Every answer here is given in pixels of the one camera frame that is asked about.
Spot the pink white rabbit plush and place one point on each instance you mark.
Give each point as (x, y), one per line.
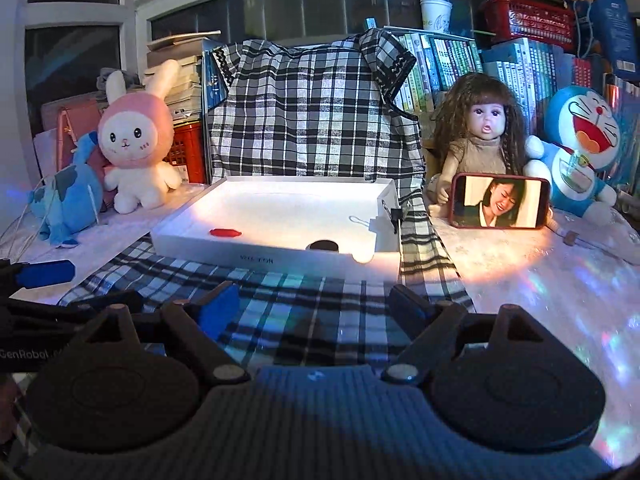
(130, 135)

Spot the blue upright books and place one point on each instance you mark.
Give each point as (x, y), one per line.
(210, 80)

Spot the white window frame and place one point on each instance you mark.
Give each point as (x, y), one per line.
(131, 15)

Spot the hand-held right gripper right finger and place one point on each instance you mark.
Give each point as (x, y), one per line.
(407, 306)

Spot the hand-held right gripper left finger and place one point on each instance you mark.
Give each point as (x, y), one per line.
(220, 307)

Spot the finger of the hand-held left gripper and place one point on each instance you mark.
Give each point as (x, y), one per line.
(45, 273)
(65, 312)

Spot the stack of pale books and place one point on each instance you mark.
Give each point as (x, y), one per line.
(192, 80)

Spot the brown-haired doll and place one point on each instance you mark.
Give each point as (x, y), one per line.
(480, 120)

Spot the leaning colourful books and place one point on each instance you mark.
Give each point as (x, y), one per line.
(625, 125)

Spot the black round lid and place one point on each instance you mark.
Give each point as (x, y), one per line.
(322, 246)

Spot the red plastic basket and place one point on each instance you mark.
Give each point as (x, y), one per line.
(530, 20)

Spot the white cardboard box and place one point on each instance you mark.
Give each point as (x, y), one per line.
(280, 205)

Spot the red hair clip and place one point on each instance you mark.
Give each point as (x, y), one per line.
(225, 233)

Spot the white patterned tablecloth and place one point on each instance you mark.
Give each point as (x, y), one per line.
(525, 270)

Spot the grey cloth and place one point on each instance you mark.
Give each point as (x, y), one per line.
(120, 80)

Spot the black binder clip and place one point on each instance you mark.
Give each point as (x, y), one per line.
(395, 216)

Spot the blue spotted plush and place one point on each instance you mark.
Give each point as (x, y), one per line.
(70, 195)

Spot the red plastic crate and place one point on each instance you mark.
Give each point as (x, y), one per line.
(187, 152)

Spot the blue carton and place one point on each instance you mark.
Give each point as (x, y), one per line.
(617, 30)

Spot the white paper cup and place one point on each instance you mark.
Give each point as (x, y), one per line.
(436, 16)

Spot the row of blue books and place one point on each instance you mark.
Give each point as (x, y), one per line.
(515, 70)

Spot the blue robot cat plush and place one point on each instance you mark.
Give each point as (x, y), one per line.
(580, 125)

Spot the pink bag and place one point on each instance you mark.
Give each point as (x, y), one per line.
(75, 120)

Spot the black white plaid cloth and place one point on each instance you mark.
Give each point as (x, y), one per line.
(310, 110)

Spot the red-cased smartphone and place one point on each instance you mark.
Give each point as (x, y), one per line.
(500, 201)

